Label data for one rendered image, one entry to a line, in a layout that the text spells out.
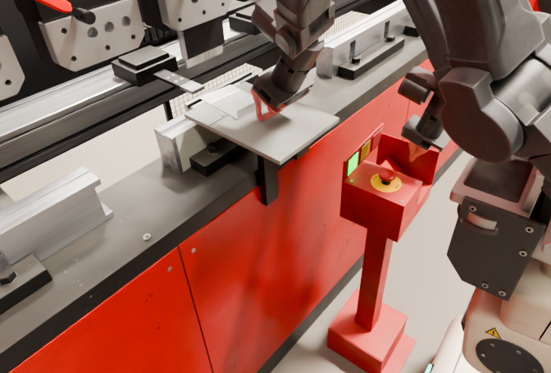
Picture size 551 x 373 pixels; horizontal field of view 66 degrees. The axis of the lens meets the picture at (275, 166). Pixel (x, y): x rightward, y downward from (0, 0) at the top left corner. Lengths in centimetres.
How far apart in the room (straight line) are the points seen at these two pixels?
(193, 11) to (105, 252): 46
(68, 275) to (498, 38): 71
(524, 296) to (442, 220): 140
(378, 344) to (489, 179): 96
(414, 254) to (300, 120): 122
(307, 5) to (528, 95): 29
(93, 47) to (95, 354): 53
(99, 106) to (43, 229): 38
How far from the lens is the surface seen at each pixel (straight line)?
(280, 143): 78
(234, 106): 90
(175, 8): 80
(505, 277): 71
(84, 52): 72
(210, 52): 93
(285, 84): 75
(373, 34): 142
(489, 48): 39
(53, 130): 106
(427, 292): 184
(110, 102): 110
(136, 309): 88
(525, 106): 42
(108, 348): 90
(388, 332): 157
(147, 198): 90
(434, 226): 209
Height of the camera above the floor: 144
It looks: 38 degrees down
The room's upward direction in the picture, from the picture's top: 3 degrees counter-clockwise
